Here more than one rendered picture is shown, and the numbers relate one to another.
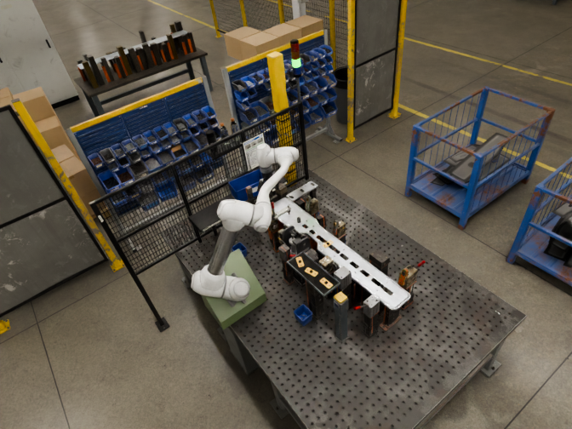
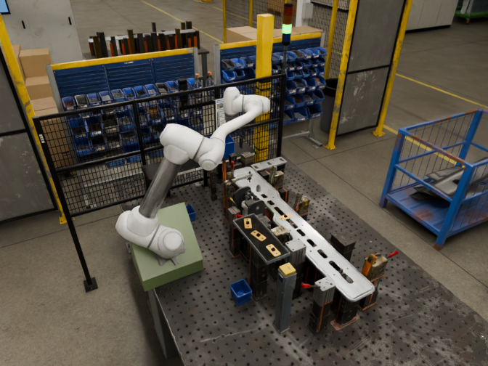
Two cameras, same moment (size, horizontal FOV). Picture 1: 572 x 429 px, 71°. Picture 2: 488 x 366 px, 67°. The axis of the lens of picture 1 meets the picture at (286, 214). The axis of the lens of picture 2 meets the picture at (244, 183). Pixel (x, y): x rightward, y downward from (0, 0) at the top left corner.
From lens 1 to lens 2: 0.73 m
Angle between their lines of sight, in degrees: 9
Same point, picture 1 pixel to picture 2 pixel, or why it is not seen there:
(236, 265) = (176, 220)
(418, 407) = not seen: outside the picture
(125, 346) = (43, 299)
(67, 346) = not seen: outside the picture
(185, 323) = (115, 287)
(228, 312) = (155, 271)
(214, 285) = (141, 229)
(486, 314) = (467, 335)
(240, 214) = (185, 141)
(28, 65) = (47, 36)
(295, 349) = (222, 330)
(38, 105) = (41, 62)
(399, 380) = not seen: outside the picture
